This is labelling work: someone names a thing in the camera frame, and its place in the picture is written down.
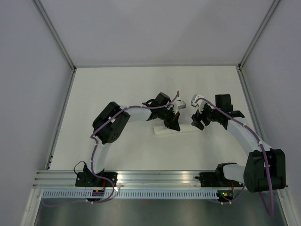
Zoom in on white cloth napkin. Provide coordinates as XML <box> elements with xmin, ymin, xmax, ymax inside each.
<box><xmin>153</xmin><ymin>124</ymin><xmax>200</xmax><ymax>136</ymax></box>

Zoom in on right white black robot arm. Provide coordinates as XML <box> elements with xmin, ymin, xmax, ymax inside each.
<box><xmin>191</xmin><ymin>94</ymin><xmax>286</xmax><ymax>193</ymax></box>

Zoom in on left aluminium frame post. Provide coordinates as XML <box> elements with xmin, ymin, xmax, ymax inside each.
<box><xmin>32</xmin><ymin>0</ymin><xmax>76</xmax><ymax>71</ymax></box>

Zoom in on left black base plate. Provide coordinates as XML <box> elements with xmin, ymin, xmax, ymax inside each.
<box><xmin>75</xmin><ymin>172</ymin><xmax>118</xmax><ymax>187</ymax></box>

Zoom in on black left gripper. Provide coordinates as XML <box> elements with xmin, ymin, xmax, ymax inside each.
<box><xmin>158</xmin><ymin>108</ymin><xmax>180</xmax><ymax>132</ymax></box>

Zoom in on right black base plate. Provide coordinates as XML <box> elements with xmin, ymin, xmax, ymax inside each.
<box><xmin>194</xmin><ymin>172</ymin><xmax>243</xmax><ymax>188</ymax></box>

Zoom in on aluminium frame post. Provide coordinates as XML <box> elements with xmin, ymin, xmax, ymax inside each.
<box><xmin>32</xmin><ymin>0</ymin><xmax>76</xmax><ymax>71</ymax></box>
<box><xmin>237</xmin><ymin>0</ymin><xmax>282</xmax><ymax>70</ymax></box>

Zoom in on aluminium front rail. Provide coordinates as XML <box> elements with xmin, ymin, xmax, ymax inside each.
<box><xmin>32</xmin><ymin>170</ymin><xmax>215</xmax><ymax>189</ymax></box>

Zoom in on right aluminium frame post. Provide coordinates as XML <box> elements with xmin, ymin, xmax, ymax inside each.
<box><xmin>237</xmin><ymin>0</ymin><xmax>282</xmax><ymax>70</ymax></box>

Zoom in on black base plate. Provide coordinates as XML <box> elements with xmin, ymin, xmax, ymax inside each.
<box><xmin>194</xmin><ymin>172</ymin><xmax>243</xmax><ymax>188</ymax></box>
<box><xmin>75</xmin><ymin>172</ymin><xmax>118</xmax><ymax>187</ymax></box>

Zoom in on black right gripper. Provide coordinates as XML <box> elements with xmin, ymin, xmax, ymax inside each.
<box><xmin>191</xmin><ymin>102</ymin><xmax>220</xmax><ymax>130</ymax></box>

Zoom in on white slotted cable duct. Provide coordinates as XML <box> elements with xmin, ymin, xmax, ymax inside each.
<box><xmin>42</xmin><ymin>189</ymin><xmax>218</xmax><ymax>199</ymax></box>

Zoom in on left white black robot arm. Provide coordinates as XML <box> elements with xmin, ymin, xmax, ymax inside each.
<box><xmin>83</xmin><ymin>92</ymin><xmax>186</xmax><ymax>186</ymax></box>

